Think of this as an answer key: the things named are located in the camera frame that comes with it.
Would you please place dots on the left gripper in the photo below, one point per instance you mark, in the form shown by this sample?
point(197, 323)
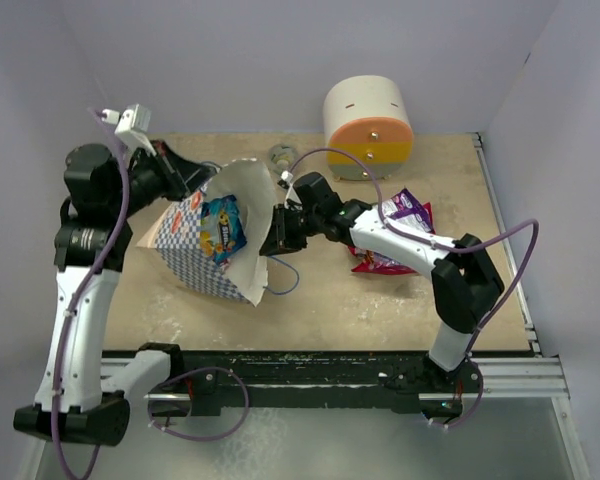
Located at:
point(176, 173)

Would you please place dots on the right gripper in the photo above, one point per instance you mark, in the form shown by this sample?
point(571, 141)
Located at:
point(281, 239)

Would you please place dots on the checkered paper bag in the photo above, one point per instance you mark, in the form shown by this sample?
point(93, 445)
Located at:
point(171, 244)

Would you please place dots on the pink REAL crisps bag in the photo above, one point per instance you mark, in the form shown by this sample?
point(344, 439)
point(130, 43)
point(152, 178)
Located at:
point(413, 215)

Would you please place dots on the purple snack packet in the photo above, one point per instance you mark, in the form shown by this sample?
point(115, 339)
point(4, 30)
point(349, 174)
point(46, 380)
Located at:
point(407, 210)

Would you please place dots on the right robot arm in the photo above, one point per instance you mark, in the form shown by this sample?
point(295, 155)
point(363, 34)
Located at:
point(466, 284)

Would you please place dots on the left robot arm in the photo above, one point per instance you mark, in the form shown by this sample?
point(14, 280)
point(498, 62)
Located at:
point(74, 404)

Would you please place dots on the blue snack bag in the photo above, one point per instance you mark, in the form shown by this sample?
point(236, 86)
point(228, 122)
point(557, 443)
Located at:
point(221, 231)

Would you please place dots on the white mini drawer cabinet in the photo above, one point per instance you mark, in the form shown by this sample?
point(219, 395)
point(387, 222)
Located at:
point(365, 116)

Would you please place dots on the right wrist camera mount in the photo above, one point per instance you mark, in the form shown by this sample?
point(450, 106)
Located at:
point(286, 182)

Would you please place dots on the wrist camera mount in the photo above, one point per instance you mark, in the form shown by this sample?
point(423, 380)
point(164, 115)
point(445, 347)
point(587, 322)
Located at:
point(130, 126)
point(286, 182)

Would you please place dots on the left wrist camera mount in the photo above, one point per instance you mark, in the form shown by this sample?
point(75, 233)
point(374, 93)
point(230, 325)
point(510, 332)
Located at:
point(130, 126)

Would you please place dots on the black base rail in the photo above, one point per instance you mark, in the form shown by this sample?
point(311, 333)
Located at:
point(399, 381)

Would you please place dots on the aluminium frame rail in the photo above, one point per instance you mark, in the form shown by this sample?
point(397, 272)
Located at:
point(508, 378)

